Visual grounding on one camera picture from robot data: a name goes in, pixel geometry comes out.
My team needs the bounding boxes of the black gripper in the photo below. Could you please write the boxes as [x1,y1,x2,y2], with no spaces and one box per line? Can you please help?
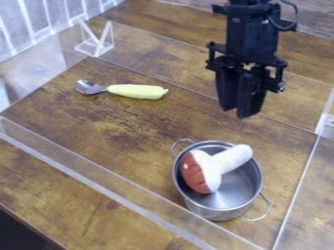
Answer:
[206,42,288,118]

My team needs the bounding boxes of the red and white plush mushroom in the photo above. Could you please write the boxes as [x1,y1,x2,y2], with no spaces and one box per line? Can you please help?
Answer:
[181,145,253,194]

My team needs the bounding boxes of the silver pot with handles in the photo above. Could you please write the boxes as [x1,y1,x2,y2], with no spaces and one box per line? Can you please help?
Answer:
[170,139,272,222]

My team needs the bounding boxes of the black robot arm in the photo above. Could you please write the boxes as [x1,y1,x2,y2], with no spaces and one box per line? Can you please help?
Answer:
[206,0,288,118]

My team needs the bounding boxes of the clear acrylic triangle stand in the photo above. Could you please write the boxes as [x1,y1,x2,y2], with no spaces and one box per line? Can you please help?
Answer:
[75,21,115,58]

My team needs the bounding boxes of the black wall strip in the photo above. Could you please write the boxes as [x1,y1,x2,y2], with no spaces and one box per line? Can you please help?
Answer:
[211,5,230,16]

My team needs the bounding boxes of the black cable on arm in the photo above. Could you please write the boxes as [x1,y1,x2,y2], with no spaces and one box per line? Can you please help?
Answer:
[266,0,301,32]

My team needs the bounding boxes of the spoon with yellow handle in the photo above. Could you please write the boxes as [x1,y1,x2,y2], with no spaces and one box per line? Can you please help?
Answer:
[75,80,169,100]

